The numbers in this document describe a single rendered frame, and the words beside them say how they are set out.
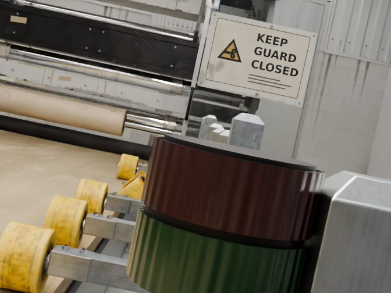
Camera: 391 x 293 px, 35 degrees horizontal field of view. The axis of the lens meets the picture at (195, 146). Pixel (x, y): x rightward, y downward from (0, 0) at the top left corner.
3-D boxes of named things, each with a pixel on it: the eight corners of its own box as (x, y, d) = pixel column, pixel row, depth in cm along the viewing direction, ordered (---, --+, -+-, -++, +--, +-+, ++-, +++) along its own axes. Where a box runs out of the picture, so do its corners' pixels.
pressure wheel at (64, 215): (91, 191, 102) (78, 223, 96) (86, 227, 107) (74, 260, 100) (54, 183, 102) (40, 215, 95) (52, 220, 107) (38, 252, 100)
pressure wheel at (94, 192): (98, 214, 121) (99, 227, 128) (108, 177, 124) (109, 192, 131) (68, 207, 121) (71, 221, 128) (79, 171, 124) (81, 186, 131)
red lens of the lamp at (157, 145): (295, 218, 25) (307, 164, 24) (329, 253, 19) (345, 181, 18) (146, 187, 24) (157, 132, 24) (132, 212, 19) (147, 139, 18)
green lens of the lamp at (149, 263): (282, 279, 25) (294, 225, 25) (311, 333, 19) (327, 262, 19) (134, 249, 25) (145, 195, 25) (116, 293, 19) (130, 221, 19)
